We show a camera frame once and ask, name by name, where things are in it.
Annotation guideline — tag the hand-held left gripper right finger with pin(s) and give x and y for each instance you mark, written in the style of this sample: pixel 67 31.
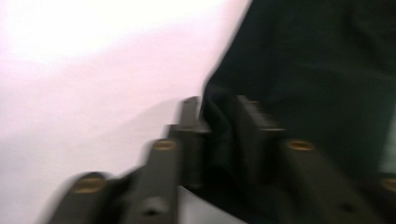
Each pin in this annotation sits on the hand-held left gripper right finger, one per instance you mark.
pixel 258 149

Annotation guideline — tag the black and green shirt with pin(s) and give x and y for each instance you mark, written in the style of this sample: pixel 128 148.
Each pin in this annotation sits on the black and green shirt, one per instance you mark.
pixel 311 62

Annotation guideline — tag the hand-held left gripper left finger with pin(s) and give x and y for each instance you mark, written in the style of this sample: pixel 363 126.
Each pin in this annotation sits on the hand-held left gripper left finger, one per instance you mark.
pixel 193 149

